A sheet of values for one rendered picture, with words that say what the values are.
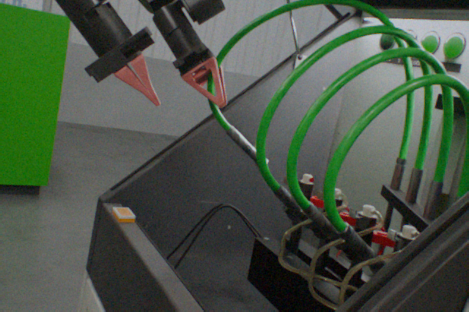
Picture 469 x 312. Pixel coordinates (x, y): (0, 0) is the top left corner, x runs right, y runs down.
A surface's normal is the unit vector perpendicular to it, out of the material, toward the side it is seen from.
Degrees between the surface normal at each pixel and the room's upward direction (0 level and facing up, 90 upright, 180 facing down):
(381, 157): 90
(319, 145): 90
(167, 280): 0
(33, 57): 90
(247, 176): 90
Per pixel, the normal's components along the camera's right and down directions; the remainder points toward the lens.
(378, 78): -0.87, -0.10
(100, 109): 0.33, 0.21
